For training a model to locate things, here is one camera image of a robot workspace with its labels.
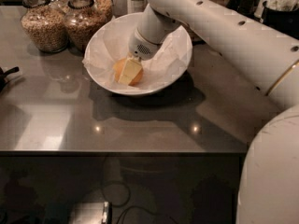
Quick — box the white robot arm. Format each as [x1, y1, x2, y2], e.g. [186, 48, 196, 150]
[128, 0, 299, 224]

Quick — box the left glass cereal jar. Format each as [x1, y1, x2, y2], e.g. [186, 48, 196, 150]
[21, 0, 68, 53]

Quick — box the glass cereal jar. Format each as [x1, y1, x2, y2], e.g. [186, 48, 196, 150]
[64, 0, 107, 52]
[21, 0, 68, 53]
[93, 0, 113, 21]

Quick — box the silver box under table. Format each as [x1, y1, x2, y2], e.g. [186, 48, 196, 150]
[68, 202, 111, 224]

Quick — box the right glass cereal jar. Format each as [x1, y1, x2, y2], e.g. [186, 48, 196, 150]
[64, 0, 107, 52]

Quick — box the black handle at left edge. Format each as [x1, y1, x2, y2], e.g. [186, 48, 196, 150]
[0, 66, 20, 92]

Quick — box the black container with napkins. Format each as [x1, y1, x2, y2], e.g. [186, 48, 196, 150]
[260, 0, 299, 39]

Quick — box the white paper liner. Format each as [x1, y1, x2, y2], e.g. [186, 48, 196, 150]
[81, 16, 188, 91]

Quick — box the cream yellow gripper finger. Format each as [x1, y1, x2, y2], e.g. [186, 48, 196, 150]
[117, 54, 144, 86]

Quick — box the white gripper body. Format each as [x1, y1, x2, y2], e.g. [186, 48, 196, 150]
[128, 28, 163, 61]

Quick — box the black cable on floor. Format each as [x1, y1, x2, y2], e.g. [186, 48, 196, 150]
[100, 154, 179, 224]

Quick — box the rear glass cereal jar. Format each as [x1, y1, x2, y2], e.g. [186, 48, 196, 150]
[93, 0, 113, 21]

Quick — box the orange fruit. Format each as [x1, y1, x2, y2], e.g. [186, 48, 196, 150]
[112, 57, 145, 87]

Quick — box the white bowl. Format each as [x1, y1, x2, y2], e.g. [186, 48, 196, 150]
[83, 11, 193, 97]

